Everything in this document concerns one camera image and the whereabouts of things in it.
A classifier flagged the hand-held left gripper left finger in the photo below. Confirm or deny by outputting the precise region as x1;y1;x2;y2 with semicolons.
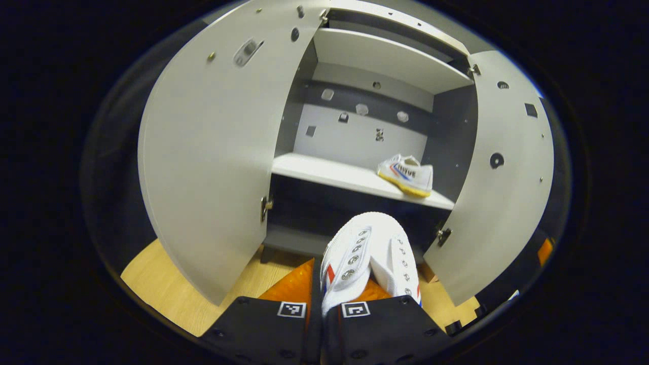
200;258;323;364

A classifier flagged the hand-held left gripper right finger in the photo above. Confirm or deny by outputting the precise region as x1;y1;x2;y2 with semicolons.
323;278;452;364

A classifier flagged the white cabinet door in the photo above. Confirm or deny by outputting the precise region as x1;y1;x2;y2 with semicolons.
138;0;330;306
423;50;556;307

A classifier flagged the white canvas shoe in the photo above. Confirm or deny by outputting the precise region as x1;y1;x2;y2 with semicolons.
377;154;434;198
320;212;422;317

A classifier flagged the white shoe cabinet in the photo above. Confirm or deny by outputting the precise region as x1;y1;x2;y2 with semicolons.
138;0;556;307

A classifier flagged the white cabinet drawer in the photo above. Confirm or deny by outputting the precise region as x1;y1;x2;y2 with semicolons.
330;0;470;56

